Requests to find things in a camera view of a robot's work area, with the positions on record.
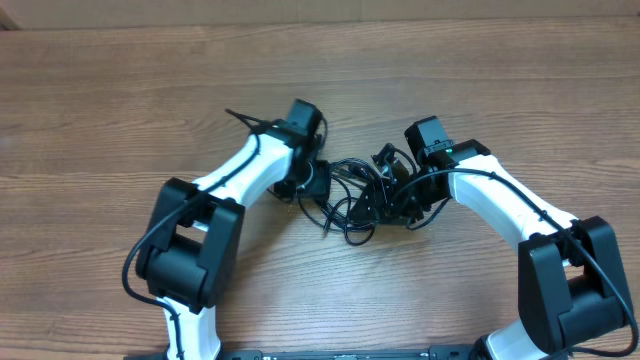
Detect black USB cable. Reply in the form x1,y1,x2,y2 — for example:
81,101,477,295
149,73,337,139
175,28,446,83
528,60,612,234
294,157,389,247

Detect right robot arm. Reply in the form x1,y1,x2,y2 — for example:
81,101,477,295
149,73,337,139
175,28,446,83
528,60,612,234
347,116,639,359

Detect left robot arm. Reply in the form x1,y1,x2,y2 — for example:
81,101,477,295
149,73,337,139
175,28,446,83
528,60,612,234
122,99,330,359

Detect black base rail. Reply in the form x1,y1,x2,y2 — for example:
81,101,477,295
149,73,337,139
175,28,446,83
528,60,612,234
124,344,481,360

